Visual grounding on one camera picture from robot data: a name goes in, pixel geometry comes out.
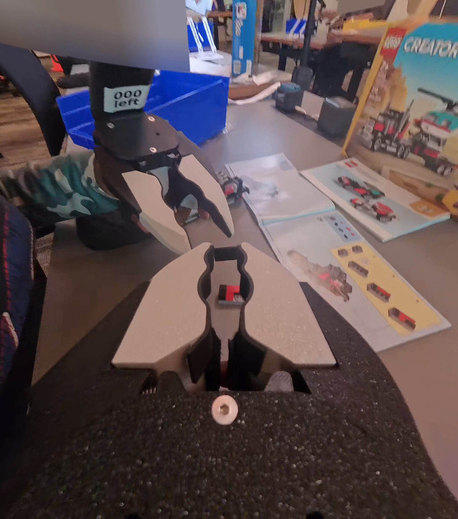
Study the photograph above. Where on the small black brick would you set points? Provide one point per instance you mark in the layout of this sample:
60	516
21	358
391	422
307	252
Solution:
227	254

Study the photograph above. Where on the colourful toy set box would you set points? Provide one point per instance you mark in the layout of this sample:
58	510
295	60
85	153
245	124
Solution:
436	101

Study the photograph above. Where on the person's left forearm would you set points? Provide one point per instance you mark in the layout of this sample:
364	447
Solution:
58	190

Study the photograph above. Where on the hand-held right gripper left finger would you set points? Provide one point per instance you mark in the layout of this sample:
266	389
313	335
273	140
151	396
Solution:
164	320

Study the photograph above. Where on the black office chair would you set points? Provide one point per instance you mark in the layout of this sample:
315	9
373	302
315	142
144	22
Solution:
38	89

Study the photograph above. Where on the closed instruction booklet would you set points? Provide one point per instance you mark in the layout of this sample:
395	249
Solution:
375	202

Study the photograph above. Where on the wooden edged desk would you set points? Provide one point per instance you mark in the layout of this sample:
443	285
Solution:
334	40

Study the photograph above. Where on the tall blue cardboard box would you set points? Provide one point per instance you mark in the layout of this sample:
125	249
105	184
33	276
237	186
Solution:
245	40

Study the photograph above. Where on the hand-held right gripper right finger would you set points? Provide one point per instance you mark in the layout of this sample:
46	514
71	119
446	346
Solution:
289	320

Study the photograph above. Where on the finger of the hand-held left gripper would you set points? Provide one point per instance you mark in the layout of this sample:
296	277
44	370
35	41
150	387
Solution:
151	211
206	182

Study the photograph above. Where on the open instruction booklet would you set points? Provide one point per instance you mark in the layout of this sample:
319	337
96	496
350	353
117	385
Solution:
306	243

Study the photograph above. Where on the grey box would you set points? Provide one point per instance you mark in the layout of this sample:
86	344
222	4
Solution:
336	117

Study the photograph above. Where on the blue plastic bin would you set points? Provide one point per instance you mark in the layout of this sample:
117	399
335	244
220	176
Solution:
196	109

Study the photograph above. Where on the white stands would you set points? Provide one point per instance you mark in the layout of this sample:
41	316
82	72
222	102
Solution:
204	40

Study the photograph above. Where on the teal black device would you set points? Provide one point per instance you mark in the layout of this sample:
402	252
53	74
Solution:
289	97

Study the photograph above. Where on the small red black brick assembly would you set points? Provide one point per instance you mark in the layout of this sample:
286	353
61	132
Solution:
229	294

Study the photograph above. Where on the person's left hand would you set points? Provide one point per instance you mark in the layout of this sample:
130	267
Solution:
111	178

